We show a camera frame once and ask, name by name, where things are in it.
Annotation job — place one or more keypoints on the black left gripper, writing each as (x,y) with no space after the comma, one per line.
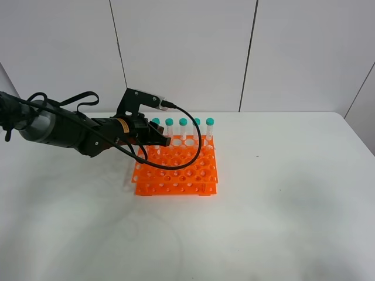
(137,131)

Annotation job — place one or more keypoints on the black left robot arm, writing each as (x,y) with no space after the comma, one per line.
(42,120)

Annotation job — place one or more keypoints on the teal-capped tube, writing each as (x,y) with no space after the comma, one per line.
(196,125)
(209,128)
(183,125)
(169,129)

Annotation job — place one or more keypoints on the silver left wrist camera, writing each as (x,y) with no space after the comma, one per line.
(133,99)

